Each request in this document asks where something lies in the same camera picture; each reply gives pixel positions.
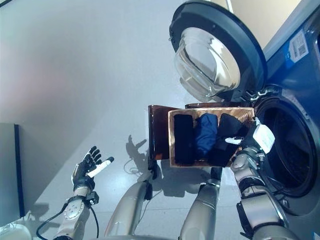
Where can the white counter cabinet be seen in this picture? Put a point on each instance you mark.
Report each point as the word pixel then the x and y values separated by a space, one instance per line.
pixel 265 17

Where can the blue energy label sticker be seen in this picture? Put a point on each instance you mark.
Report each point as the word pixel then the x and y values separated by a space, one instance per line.
pixel 297 47

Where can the right robot leg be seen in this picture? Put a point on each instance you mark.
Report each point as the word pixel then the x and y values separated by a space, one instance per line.
pixel 200 210

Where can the white rounded device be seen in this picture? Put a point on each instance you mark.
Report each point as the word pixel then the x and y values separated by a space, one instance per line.
pixel 12 232

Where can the grey cabinet black edge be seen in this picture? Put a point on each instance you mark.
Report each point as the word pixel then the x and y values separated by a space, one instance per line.
pixel 10 170

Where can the dark grey washing machine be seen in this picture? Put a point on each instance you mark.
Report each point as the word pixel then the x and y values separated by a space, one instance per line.
pixel 295 140

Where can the black garment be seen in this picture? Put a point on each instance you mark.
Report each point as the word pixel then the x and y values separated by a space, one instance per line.
pixel 183 140
pixel 230 127

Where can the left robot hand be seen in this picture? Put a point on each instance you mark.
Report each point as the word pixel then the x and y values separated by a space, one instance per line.
pixel 83 175

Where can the folded black garment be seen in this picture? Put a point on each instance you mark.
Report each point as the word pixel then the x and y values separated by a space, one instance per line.
pixel 183 140

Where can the rectangular wicker laundry basket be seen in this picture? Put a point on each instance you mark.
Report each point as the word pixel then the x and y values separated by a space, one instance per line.
pixel 246 115

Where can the grey robot torso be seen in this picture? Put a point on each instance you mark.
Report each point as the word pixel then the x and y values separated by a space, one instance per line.
pixel 145 238

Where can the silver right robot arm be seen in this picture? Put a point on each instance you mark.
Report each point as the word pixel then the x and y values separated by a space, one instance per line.
pixel 260 200

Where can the glossy brown stool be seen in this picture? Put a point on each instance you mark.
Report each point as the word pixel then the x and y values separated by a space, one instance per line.
pixel 157 135

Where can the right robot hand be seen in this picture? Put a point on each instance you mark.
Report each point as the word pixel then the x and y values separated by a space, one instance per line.
pixel 263 138

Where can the blue garment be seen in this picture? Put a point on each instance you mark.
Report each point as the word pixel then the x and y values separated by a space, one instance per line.
pixel 206 135

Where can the round glass washer door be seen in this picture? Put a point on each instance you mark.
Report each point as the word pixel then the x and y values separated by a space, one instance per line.
pixel 217 50

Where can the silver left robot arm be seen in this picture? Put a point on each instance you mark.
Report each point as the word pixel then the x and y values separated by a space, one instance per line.
pixel 72 215

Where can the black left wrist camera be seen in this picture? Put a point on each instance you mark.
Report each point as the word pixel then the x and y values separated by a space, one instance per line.
pixel 92 198

